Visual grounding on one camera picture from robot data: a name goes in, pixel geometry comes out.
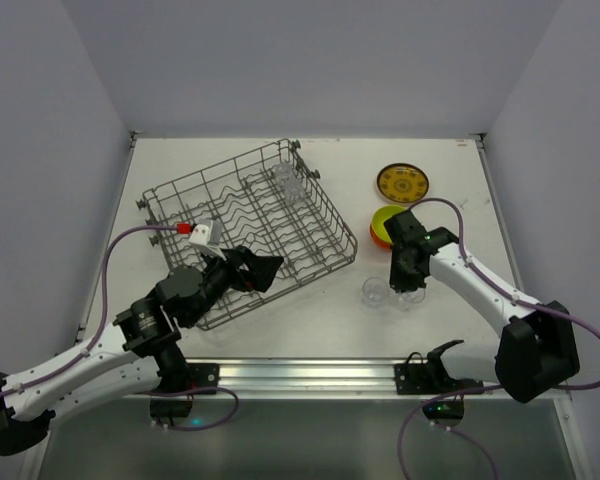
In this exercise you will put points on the yellow patterned plate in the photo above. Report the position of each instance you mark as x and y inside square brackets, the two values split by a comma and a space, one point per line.
[402, 183]

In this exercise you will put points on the aluminium mounting rail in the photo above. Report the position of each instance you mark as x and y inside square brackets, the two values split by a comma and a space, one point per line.
[277, 378]

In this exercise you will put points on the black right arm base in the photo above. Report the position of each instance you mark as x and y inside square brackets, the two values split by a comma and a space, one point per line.
[425, 375]

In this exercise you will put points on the clear glass cup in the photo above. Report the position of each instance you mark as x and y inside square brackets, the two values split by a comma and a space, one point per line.
[282, 172]
[408, 299]
[293, 191]
[375, 291]

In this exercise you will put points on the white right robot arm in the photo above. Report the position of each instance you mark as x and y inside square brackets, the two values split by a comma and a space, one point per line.
[536, 349]

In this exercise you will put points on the orange bowl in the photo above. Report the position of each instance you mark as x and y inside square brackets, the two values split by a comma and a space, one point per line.
[377, 240]

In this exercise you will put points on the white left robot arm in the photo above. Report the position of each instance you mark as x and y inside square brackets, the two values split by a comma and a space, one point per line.
[137, 352]

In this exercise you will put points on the grey wire dish rack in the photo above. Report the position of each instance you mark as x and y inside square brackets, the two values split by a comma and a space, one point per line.
[241, 193]

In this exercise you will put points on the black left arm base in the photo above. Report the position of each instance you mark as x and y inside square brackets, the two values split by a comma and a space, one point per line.
[176, 375]

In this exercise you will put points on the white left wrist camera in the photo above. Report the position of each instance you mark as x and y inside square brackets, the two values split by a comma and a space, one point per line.
[205, 238]

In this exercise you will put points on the lime green bowl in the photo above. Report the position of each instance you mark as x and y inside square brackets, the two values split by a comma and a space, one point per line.
[380, 217]

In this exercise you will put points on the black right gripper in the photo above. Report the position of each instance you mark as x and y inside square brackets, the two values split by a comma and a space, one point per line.
[405, 279]

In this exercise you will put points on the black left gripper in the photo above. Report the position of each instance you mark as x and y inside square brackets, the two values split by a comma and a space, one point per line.
[241, 267]

